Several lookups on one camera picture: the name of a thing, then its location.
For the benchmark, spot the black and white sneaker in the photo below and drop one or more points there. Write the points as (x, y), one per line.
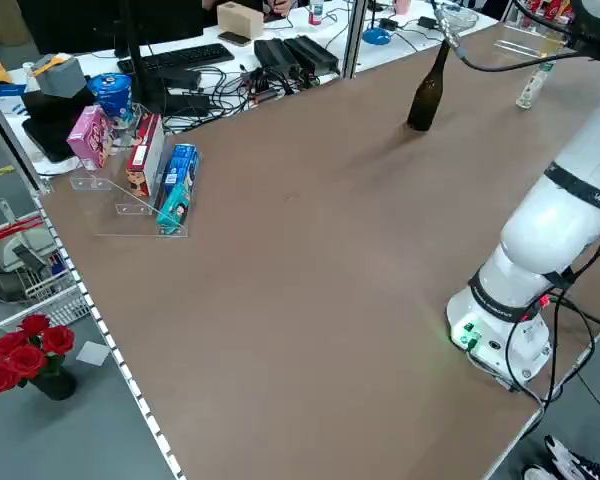
(537, 474)
(580, 457)

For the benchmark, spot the clear water bottle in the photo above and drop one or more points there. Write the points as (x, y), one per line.
(28, 74)

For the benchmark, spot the slotted aluminium table rail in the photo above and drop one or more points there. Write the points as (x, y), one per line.
(110, 345)

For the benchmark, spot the person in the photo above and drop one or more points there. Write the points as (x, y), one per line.
(276, 6)

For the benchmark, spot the red and yellow bottle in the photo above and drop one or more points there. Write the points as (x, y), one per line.
(560, 9)

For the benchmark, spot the slanted aluminium frame post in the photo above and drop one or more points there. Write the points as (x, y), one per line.
(10, 135)

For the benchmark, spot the smartphone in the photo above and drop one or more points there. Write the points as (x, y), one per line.
(232, 38)

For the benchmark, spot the clear acrylic bottle shelf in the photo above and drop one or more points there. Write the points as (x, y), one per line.
(515, 45)

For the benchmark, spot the small black adapter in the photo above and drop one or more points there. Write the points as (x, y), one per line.
(427, 22)
(390, 24)

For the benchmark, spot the pink cup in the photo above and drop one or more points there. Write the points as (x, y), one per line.
(403, 6)

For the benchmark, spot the black keyboard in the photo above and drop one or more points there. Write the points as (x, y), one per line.
(190, 54)

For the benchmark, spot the red cookie box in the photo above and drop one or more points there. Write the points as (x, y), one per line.
(145, 155)

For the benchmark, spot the blue cookie box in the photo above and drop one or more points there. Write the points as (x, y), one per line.
(180, 165)

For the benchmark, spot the blue round snack tub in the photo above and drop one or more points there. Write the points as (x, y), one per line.
(112, 97)

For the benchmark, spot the clear green-label drink bottle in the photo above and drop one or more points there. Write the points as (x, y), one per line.
(532, 87)

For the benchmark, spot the blue round stand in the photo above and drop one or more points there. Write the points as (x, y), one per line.
(377, 36)

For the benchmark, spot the blue and white box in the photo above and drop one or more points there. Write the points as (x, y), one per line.
(9, 100)

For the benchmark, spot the black vase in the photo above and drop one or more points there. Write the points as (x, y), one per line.
(57, 386)

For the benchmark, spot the teal snack box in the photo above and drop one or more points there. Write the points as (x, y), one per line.
(176, 210)

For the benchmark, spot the clear acrylic stepped shelf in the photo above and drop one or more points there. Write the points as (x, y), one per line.
(130, 207)

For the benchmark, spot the red soda bottle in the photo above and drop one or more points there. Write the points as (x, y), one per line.
(534, 4)

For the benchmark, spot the pink snack box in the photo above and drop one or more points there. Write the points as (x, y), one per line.
(87, 137)

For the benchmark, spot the black laptop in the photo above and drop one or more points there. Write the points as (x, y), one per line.
(55, 125)

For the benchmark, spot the black computer monitor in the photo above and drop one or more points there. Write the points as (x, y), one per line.
(80, 25)

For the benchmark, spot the black power brick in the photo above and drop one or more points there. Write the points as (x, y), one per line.
(275, 55)
(312, 52)

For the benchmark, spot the grey box with yellow top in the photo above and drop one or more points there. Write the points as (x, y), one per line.
(60, 77)

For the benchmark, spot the red artificial rose bouquet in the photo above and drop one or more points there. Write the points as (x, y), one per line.
(25, 357)

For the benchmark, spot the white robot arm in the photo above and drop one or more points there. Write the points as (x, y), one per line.
(545, 225)

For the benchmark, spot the light wooden box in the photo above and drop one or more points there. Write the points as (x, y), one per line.
(240, 20)

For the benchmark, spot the white card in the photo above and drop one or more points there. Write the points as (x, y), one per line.
(92, 354)

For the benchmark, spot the dark glass bottle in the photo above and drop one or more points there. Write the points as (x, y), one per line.
(422, 100)

